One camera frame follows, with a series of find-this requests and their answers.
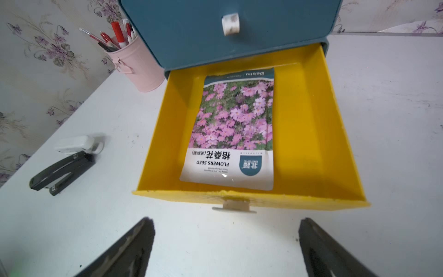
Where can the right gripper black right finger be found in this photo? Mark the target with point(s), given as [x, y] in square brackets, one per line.
[324, 256]

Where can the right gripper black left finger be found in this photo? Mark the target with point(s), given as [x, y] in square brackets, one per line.
[128, 257]

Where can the yellow drawer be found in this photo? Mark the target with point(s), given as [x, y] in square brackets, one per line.
[314, 167]

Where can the pink flowers seed bag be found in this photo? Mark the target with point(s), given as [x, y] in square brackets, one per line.
[231, 143]

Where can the teal drawer cabinet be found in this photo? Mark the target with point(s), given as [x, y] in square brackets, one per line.
[228, 31]

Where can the teal top drawer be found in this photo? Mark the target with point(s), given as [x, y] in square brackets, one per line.
[228, 27]

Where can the pink pen cup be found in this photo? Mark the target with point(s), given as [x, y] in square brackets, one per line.
[138, 64]

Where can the red and black pens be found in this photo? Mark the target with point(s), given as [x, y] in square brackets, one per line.
[124, 35]

